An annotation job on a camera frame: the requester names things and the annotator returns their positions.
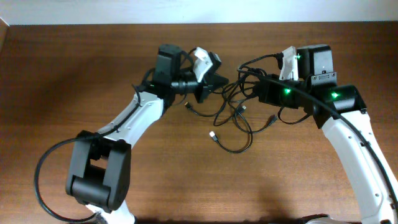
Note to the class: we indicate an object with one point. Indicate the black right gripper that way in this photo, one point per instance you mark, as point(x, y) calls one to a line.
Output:
point(261, 90)

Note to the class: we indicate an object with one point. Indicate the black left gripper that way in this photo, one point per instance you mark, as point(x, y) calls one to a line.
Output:
point(208, 84)

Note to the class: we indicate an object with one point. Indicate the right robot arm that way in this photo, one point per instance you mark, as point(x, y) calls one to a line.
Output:
point(307, 80)

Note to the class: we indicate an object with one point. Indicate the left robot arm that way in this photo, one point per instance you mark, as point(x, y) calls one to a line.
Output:
point(99, 173)

